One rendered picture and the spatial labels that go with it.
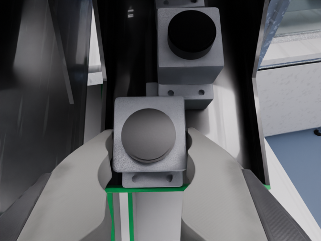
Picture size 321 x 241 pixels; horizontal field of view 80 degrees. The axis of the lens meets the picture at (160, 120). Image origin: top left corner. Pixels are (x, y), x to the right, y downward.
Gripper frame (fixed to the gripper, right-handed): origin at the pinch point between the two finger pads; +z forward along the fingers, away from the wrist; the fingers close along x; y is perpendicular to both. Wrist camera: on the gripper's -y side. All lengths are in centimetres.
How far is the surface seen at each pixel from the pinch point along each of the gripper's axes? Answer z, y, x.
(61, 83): 6.3, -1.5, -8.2
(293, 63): 79, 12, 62
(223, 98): 6.2, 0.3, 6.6
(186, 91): 3.6, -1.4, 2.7
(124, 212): 19.8, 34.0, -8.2
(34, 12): 11.1, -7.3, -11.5
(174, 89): 3.8, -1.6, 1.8
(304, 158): 105, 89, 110
